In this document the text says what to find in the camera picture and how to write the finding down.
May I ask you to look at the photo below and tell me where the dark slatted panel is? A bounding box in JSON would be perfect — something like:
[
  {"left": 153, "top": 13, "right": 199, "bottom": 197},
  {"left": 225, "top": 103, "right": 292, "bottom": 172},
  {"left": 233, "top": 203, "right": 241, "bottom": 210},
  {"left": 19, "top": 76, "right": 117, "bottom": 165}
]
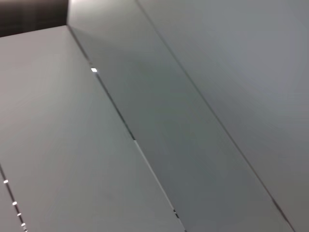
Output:
[{"left": 0, "top": 0, "right": 70, "bottom": 38}]

